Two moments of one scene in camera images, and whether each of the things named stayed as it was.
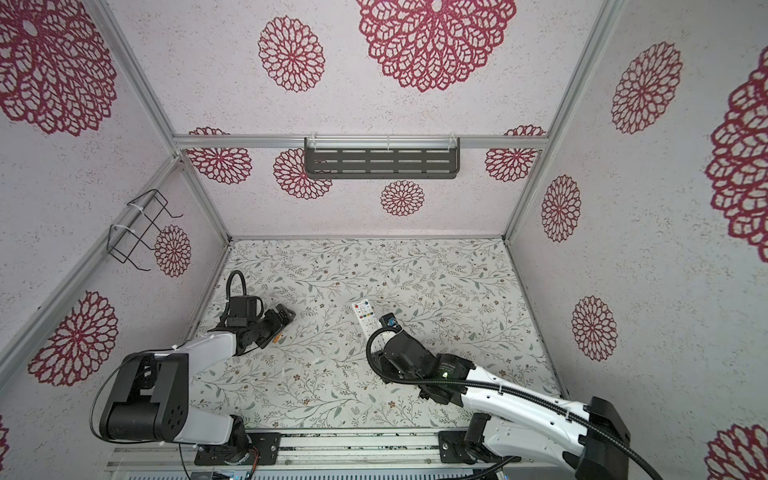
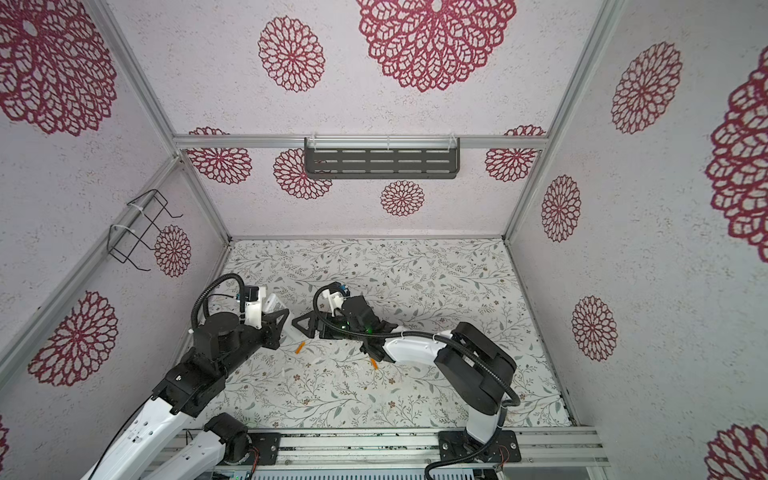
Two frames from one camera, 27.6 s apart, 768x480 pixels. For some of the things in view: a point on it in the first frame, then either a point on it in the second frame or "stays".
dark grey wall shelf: x=382 y=157 stays
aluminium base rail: x=405 y=449 stays
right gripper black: x=395 y=343 → x=324 y=324
